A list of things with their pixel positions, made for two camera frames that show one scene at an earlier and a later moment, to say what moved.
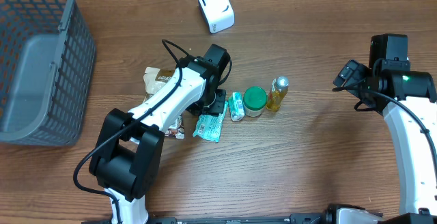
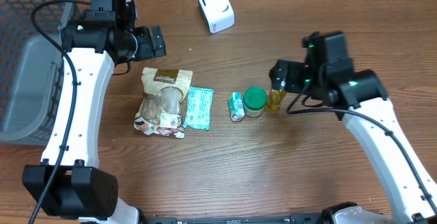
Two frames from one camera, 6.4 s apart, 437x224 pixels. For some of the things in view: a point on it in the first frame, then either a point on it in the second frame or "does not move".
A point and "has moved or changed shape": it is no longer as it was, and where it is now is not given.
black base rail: (302, 218) does not move
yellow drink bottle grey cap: (278, 90) does not move
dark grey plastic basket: (47, 61) does not move
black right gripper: (349, 76) to (293, 72)
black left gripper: (214, 107) to (144, 51)
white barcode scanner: (216, 7) does not move
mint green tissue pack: (209, 126) has moved or changed shape
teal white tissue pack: (236, 106) does not move
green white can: (254, 101) does not move
